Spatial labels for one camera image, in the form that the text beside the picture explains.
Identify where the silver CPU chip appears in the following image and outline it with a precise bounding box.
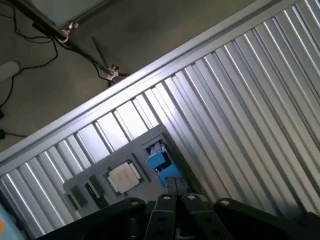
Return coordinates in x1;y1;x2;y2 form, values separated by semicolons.
103;157;149;195

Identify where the green RAM stick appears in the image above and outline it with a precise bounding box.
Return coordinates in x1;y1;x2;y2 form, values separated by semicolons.
84;174;106;210

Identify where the grey parts rack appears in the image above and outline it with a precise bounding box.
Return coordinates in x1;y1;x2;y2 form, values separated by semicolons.
62;124;200;221

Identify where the light blue plastic object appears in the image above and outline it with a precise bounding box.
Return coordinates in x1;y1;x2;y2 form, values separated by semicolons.
0;199;25;240

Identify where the white power strip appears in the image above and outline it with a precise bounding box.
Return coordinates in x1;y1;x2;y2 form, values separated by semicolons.
0;61;21;82

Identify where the silver metal pole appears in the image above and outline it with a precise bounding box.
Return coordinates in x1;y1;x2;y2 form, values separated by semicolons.
57;0;123;29

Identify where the black tripod stand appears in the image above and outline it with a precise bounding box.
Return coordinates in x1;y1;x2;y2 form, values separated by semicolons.
9;0;133;87

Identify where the thin black floor cable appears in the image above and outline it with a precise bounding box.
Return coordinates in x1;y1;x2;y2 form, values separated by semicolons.
0;0;60;108

